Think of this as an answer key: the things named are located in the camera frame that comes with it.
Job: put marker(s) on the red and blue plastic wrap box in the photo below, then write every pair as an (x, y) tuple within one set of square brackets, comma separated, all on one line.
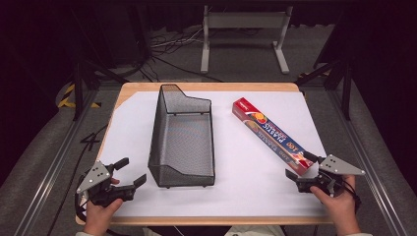
[(268, 129)]

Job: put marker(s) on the person's light trousers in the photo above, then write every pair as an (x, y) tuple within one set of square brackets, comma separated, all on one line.
[(252, 231)]

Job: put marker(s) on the white metal stand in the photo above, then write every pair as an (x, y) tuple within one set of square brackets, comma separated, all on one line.
[(246, 20)]

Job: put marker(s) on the yellow and black hazard tape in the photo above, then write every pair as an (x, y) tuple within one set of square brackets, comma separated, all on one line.
[(67, 98)]

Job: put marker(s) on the aluminium floor rail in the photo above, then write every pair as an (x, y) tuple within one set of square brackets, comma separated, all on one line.
[(55, 164), (367, 164)]

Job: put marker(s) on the person's right hand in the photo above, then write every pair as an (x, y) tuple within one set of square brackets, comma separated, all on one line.
[(342, 209)]

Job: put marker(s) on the white table mat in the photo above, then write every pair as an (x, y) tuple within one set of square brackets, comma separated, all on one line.
[(242, 183)]

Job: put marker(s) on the black tape floor mark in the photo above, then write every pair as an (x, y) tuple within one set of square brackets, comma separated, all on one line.
[(91, 140)]

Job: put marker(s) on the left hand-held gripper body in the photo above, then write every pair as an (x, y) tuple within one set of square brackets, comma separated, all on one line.
[(96, 173)]

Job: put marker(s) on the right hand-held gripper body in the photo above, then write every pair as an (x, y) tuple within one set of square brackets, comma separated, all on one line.
[(337, 166)]

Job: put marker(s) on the black tripod stand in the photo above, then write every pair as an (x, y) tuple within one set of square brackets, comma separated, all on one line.
[(78, 85), (345, 88)]

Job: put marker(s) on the person's left hand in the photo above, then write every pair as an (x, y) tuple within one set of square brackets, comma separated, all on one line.
[(98, 218)]

